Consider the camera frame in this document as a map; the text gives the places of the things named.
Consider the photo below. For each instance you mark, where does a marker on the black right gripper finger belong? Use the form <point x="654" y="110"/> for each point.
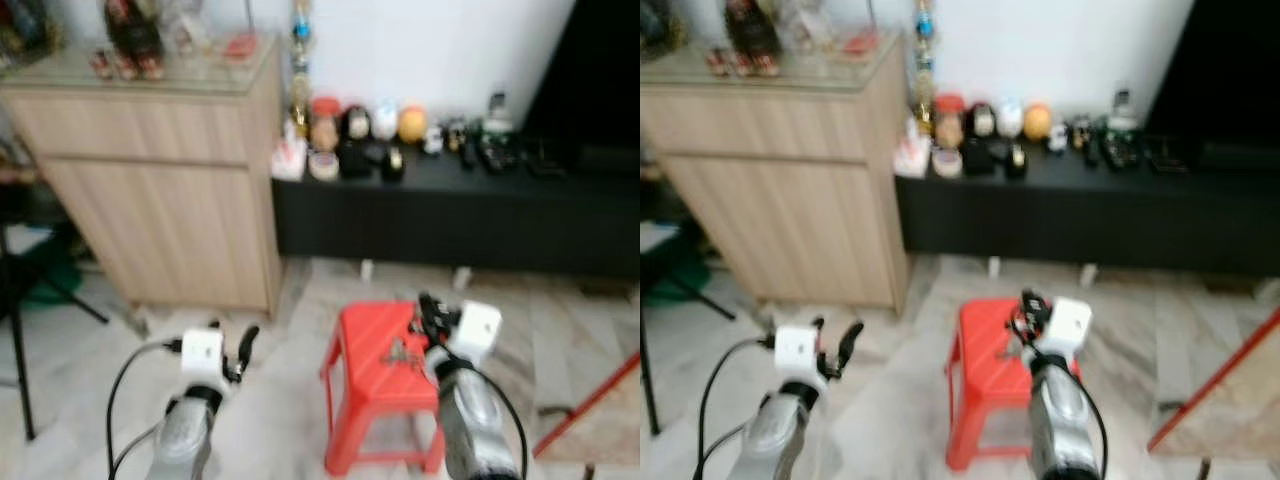
<point x="1018" y="305"/>
<point x="1035" y="297"/>
<point x="439" y="300"/>
<point x="423" y="312"/>

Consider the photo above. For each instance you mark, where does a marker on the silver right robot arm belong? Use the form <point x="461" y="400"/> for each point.
<point x="1062" y="420"/>
<point x="475" y="420"/>

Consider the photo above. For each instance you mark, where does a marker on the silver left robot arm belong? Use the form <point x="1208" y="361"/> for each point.
<point x="185" y="440"/>
<point x="770" y="440"/>

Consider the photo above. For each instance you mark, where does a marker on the metal key bunch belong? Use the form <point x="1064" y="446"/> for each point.
<point x="400" y="353"/>

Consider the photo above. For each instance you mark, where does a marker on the red plastic stool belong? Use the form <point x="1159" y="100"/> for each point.
<point x="375" y="390"/>
<point x="990" y="390"/>

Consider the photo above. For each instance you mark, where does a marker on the black low tv console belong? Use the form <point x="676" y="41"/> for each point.
<point x="450" y="215"/>
<point x="1080" y="212"/>

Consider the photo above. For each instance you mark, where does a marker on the light wooden cabinet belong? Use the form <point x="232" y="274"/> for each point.
<point x="150" y="200"/>
<point x="790" y="195"/>

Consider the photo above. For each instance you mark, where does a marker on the green cloth item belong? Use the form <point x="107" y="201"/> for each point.
<point x="680" y="277"/>
<point x="55" y="282"/>

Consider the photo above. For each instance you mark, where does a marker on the black pouch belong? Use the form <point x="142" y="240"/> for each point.
<point x="365" y="160"/>
<point x="990" y="157"/>

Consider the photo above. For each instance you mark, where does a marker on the round pale tin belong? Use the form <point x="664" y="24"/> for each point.
<point x="947" y="163"/>
<point x="323" y="166"/>

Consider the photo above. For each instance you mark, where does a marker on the orange round ball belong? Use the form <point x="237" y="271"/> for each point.
<point x="1037" y="121"/>
<point x="413" y="124"/>

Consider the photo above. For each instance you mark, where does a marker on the white round jar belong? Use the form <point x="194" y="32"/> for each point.
<point x="385" y="120"/>
<point x="1010" y="118"/>

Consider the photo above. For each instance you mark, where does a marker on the red edged board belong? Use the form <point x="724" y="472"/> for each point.
<point x="600" y="420"/>
<point x="1230" y="400"/>

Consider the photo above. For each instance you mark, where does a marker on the dark round jar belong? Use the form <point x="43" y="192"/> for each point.
<point x="980" y="120"/>
<point x="356" y="122"/>

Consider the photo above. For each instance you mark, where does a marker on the white pink tissue pack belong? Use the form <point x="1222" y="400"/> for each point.
<point x="912" y="152"/>
<point x="290" y="155"/>

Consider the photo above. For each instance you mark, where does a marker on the red lid jar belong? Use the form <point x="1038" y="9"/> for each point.
<point x="325" y="125"/>
<point x="948" y="122"/>

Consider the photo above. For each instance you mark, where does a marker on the gold blue ornament pole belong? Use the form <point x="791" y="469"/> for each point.
<point x="300" y="70"/>
<point x="923" y="68"/>

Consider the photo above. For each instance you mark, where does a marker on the black television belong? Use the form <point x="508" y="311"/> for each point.
<point x="590" y="80"/>
<point x="1220" y="75"/>

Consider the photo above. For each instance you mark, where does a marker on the small red box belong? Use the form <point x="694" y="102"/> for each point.
<point x="861" y="44"/>
<point x="240" y="47"/>

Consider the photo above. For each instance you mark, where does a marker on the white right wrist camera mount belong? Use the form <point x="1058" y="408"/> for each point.
<point x="478" y="328"/>
<point x="1068" y="324"/>

